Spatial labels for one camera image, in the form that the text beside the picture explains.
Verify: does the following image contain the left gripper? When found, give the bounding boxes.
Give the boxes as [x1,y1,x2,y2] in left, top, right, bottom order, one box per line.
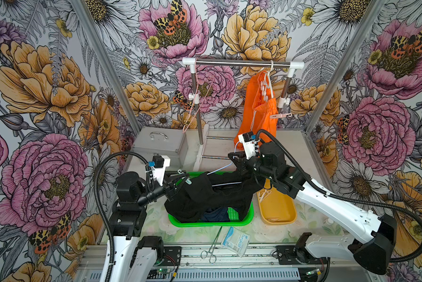
[137,170,189,206]

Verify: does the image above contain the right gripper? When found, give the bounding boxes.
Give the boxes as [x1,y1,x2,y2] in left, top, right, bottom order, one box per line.
[228,150,276,180]

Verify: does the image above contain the white clothespin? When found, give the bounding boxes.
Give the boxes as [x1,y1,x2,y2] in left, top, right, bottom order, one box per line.
[257,189,272,203]

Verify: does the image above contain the black shorts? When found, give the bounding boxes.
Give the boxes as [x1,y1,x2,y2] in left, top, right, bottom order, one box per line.
[164,168,265,223]

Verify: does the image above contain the navy blue shorts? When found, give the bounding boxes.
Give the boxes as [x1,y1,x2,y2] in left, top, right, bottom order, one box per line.
[200,207,230,223]

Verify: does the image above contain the pink hanger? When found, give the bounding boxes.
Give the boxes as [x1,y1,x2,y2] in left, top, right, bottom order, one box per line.
[176,64,215,133]

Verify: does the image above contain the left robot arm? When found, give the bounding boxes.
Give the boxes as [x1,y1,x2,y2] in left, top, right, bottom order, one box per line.
[101,172,189,282]

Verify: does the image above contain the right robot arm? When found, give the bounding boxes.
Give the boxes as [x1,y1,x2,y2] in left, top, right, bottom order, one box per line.
[228,142,397,275]

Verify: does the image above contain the orange shorts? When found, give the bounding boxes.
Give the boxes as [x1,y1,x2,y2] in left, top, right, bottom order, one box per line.
[234,72,277,150]

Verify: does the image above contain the white hanger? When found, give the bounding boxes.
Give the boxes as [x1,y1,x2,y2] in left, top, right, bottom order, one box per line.
[259,60,274,102]

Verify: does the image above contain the silver metal case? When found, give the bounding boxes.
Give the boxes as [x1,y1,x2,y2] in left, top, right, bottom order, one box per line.
[132,127,188,168]

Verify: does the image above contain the yellow plastic tray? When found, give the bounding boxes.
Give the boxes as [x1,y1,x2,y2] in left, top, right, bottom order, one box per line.
[257,179,297,226]

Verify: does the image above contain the green plastic basket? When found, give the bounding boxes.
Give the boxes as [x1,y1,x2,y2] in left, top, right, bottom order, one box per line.
[168,172,254,228]

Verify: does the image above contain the pink clothespin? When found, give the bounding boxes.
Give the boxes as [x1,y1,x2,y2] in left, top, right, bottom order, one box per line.
[270,113,293,119]

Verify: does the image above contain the surgical mask packet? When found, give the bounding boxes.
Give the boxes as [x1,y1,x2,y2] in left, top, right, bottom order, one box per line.
[221,227,250,257]

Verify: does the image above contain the metal surgical scissors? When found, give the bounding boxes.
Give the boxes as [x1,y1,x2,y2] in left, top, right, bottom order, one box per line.
[200,227,222,264]

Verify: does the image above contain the clothes rack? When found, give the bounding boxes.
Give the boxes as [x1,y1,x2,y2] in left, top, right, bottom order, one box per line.
[182,57,306,146]

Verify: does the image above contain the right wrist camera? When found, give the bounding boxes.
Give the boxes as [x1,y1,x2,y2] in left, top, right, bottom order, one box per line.
[238,132,259,160]

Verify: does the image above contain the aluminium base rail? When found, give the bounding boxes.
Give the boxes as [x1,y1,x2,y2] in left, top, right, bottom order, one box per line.
[76,243,374,282]

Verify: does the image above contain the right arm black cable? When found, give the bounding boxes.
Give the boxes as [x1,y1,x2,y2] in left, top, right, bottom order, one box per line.
[254,129,422,263]

